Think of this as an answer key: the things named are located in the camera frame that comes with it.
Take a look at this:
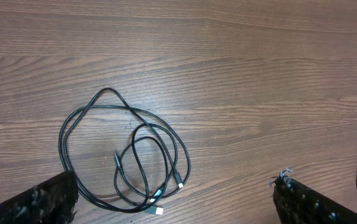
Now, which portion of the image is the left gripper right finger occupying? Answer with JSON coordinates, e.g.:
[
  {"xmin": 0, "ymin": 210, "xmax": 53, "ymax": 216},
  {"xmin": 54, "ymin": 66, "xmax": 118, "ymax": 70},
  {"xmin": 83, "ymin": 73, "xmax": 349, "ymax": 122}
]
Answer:
[{"xmin": 270, "ymin": 169, "xmax": 357, "ymax": 224}]

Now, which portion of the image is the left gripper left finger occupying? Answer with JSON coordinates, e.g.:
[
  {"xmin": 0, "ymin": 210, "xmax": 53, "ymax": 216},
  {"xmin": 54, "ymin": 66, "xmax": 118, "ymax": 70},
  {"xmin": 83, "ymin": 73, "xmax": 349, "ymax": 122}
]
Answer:
[{"xmin": 0, "ymin": 171, "xmax": 79, "ymax": 224}]

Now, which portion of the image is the black usb cable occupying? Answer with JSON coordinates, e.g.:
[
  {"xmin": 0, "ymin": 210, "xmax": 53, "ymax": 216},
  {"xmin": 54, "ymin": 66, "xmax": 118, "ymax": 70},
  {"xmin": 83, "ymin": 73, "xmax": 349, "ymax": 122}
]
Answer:
[{"xmin": 58, "ymin": 87, "xmax": 192, "ymax": 216}]

